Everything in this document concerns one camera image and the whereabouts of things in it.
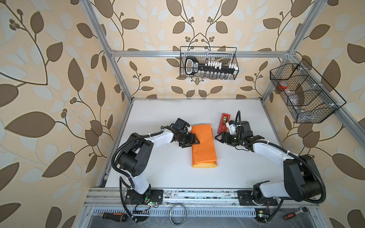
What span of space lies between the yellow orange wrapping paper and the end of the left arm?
0.04 m

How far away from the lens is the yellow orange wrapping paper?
0.83 meters

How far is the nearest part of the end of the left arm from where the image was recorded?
0.76 metres
